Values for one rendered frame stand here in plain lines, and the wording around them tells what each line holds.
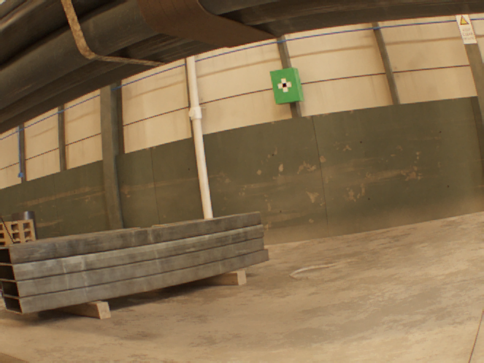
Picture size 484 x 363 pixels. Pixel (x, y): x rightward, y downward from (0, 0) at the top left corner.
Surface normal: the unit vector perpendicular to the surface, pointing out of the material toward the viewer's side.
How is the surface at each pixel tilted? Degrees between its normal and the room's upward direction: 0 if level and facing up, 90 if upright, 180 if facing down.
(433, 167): 90
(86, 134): 90
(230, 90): 90
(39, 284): 90
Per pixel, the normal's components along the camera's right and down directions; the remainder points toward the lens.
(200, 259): 0.82, -0.12
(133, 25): -0.27, 0.69
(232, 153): -0.49, 0.05
